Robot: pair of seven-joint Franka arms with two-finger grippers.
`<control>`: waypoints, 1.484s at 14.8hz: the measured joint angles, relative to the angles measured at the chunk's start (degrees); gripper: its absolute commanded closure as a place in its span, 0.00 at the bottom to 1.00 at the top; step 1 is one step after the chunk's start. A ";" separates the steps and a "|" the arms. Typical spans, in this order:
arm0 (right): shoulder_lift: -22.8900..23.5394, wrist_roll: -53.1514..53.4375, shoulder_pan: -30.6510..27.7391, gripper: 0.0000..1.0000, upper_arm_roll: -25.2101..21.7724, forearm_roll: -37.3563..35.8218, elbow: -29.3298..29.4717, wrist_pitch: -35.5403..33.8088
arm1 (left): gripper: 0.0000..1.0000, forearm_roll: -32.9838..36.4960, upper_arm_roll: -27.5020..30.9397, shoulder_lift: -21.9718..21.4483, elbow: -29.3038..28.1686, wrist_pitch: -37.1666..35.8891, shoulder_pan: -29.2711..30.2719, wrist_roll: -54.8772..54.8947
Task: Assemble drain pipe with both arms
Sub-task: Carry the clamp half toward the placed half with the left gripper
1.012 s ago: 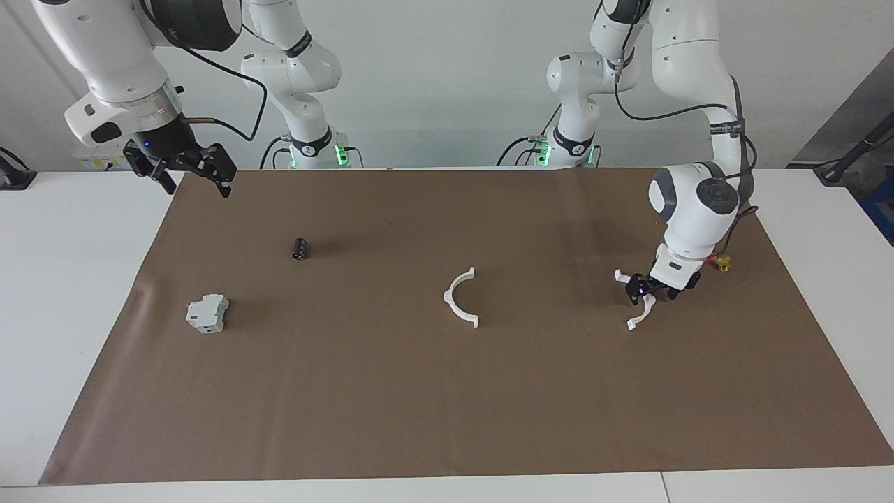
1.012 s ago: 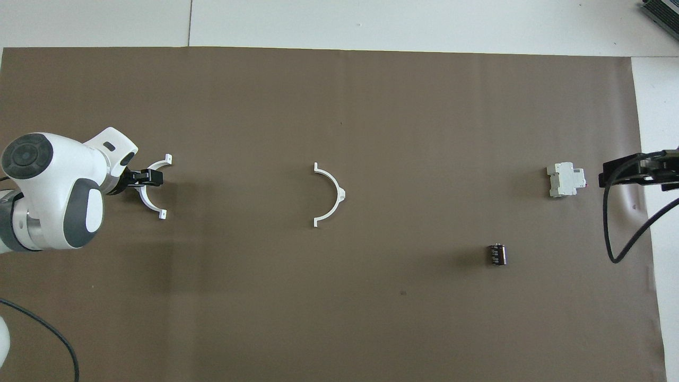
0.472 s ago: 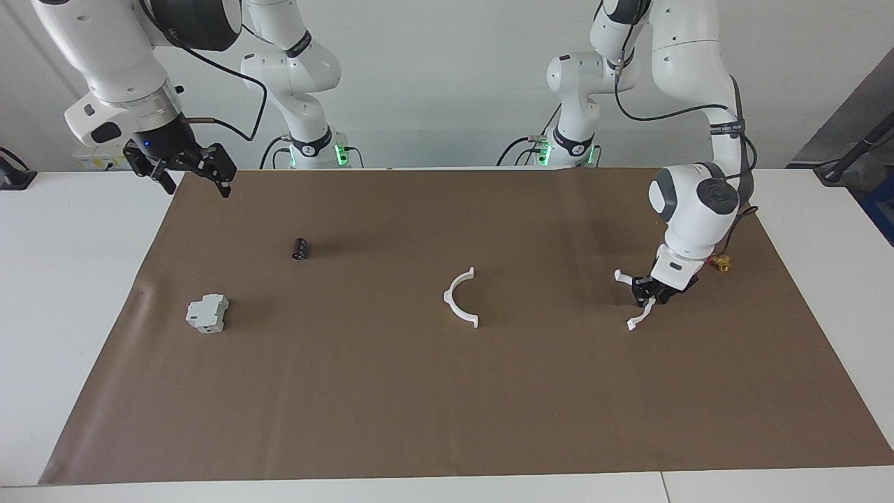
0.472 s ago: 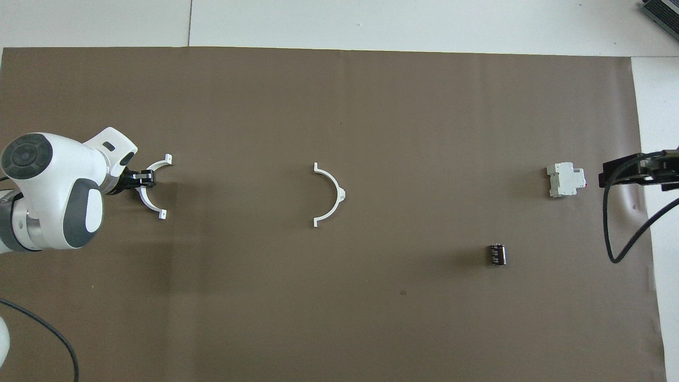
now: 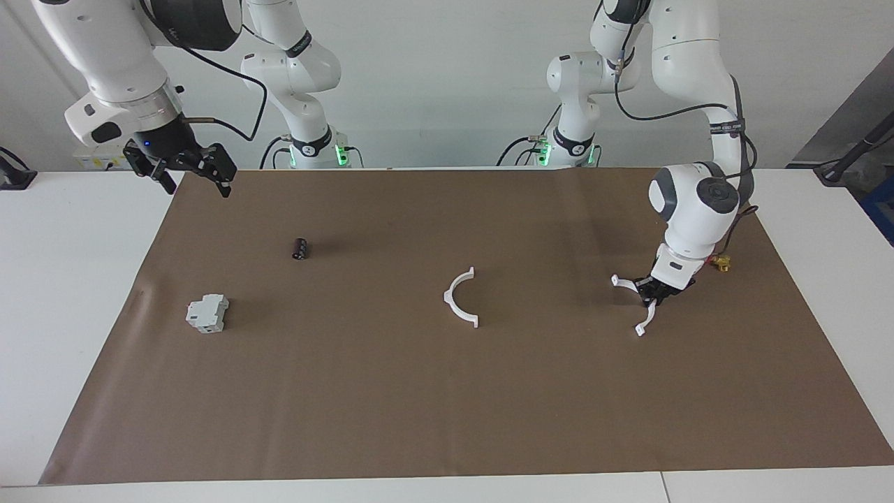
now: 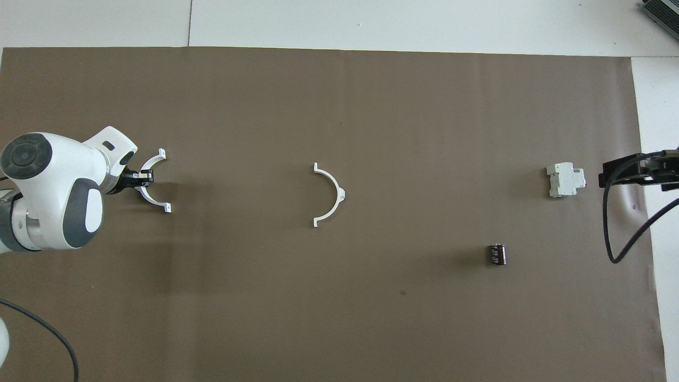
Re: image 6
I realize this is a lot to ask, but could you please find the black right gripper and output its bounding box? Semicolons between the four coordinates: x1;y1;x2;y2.
598;148;679;192

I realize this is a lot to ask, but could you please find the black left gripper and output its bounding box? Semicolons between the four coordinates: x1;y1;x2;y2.
109;167;155;195

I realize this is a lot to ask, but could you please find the white half-ring pipe clamp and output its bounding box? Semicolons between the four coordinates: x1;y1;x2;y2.
313;162;346;228
135;149;172;214

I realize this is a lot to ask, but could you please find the white circuit breaker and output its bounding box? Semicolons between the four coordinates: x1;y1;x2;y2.
546;162;587;198

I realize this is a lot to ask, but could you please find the grey ribbed device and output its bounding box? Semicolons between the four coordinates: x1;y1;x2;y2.
639;0;679;27

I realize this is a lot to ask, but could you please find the brown paper mat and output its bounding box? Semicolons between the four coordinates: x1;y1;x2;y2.
0;47;668;382

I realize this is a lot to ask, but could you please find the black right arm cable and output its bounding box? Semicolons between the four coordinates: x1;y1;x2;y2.
603;151;679;264

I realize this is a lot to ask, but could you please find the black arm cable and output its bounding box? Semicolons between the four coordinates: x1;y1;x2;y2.
603;151;679;264
0;300;80;382

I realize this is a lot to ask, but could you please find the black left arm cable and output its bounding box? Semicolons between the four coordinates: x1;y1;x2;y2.
0;300;80;382

